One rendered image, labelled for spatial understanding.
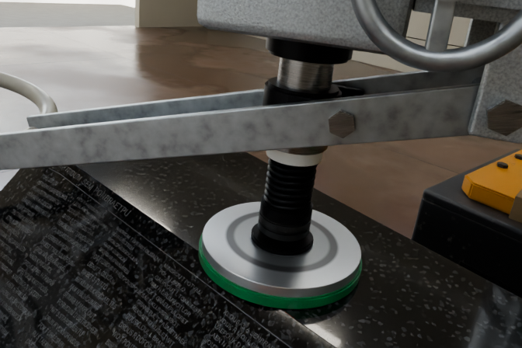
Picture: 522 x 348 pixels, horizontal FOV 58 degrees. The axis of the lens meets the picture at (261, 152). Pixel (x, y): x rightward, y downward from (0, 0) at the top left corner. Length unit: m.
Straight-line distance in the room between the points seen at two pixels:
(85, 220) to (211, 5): 0.46
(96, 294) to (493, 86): 0.57
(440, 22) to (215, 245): 0.38
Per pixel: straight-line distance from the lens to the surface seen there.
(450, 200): 1.18
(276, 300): 0.57
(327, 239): 0.67
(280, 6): 0.45
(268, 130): 0.53
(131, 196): 0.79
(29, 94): 1.01
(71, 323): 0.75
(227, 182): 0.85
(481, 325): 0.65
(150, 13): 8.86
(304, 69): 0.53
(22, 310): 0.83
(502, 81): 0.48
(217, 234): 0.64
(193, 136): 0.56
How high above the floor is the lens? 1.19
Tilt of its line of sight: 21 degrees down
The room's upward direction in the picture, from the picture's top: 7 degrees clockwise
